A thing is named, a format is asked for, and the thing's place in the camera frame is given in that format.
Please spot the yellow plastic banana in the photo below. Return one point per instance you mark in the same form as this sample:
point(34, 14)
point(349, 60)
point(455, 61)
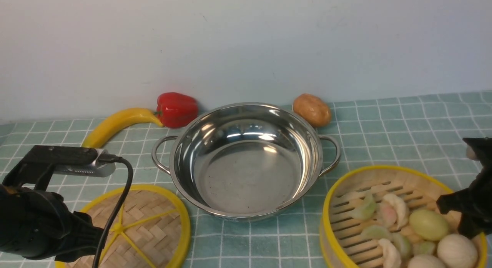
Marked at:
point(118, 122)

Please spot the green checked tablecloth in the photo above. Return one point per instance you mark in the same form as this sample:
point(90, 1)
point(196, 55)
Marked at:
point(423, 133)

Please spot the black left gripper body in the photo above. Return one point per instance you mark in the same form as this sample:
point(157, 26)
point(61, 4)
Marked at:
point(37, 225)

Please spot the red bell pepper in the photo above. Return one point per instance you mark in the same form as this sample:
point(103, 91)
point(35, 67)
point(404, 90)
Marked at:
point(176, 110)

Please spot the green round bun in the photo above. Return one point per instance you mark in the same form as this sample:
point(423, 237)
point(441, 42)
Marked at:
point(429, 225)

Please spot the stainless steel pot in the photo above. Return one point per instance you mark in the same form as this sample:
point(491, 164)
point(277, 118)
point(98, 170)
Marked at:
point(246, 162)

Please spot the yellow rimmed bamboo steamer basket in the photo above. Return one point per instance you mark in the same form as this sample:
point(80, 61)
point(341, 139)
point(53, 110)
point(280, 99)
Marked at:
point(351, 243)

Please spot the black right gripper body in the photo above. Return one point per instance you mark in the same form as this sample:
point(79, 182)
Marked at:
point(474, 202)

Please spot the green dumpling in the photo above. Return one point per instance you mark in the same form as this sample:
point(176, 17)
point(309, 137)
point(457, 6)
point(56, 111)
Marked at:
point(366, 210)

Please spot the pink white dumpling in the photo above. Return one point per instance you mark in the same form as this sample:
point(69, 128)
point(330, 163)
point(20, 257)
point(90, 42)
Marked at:
point(392, 210)

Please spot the white round bun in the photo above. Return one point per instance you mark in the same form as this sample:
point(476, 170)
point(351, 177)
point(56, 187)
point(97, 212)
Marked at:
point(457, 251)
point(425, 261)

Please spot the yellow rimmed woven bamboo lid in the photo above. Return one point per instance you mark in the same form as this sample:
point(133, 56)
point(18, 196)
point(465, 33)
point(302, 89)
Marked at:
point(152, 230)

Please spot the brown potato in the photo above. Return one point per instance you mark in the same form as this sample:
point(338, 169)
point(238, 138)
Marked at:
point(313, 110)

